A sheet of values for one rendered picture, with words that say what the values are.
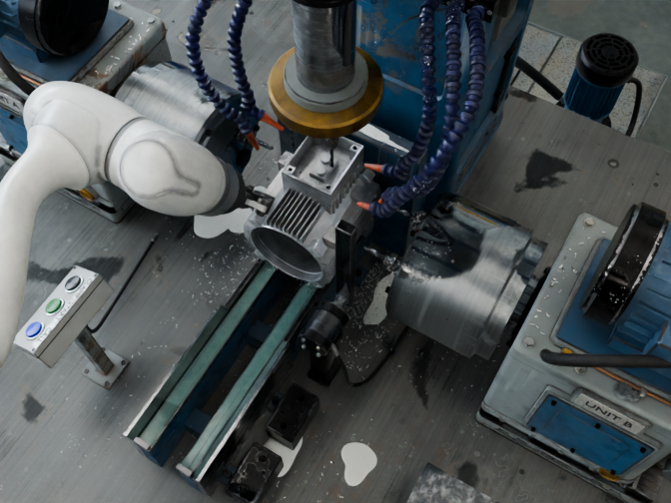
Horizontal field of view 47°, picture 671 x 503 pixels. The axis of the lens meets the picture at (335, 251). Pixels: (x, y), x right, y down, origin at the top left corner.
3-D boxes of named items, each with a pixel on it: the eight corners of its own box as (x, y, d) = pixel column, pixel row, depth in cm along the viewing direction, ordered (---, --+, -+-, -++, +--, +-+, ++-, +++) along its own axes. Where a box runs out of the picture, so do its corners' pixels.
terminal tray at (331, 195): (315, 147, 145) (314, 123, 139) (364, 170, 142) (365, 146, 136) (282, 193, 140) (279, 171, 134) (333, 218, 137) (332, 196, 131)
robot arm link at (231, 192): (184, 140, 110) (202, 147, 116) (158, 198, 111) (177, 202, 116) (237, 167, 108) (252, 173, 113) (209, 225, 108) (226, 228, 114)
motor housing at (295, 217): (300, 183, 159) (295, 126, 143) (380, 222, 155) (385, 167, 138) (247, 256, 151) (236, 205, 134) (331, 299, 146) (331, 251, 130)
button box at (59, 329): (91, 280, 139) (74, 262, 135) (116, 290, 135) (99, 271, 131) (27, 357, 132) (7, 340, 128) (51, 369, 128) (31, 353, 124)
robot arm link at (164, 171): (244, 164, 107) (169, 125, 111) (195, 145, 92) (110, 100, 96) (210, 233, 108) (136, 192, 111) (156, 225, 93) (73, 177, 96)
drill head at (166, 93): (142, 90, 172) (114, 4, 151) (280, 157, 163) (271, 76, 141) (70, 169, 162) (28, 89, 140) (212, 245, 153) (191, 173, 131)
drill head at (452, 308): (403, 217, 156) (414, 142, 134) (594, 310, 146) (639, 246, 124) (341, 313, 146) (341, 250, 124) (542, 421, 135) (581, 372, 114)
